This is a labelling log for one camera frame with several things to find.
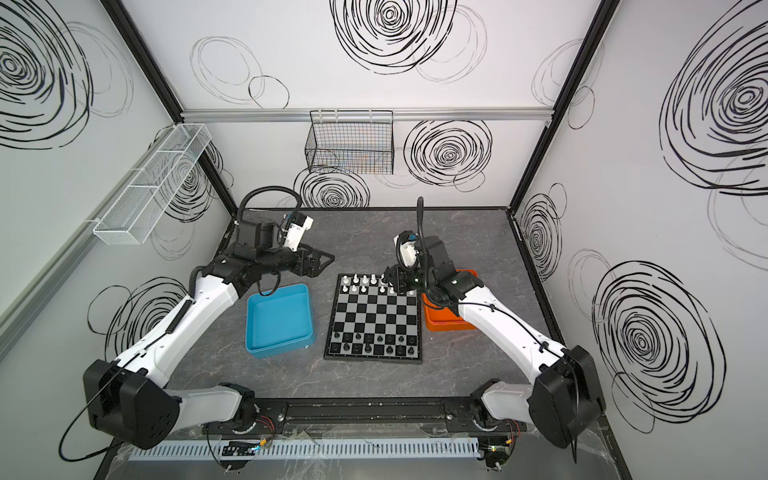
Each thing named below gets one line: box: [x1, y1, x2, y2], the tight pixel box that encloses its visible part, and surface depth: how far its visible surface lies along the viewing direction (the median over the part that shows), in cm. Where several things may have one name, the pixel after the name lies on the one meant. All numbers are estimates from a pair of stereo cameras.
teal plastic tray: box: [245, 283, 315, 359], surface depth 90 cm
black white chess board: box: [324, 274, 423, 364], surface depth 91 cm
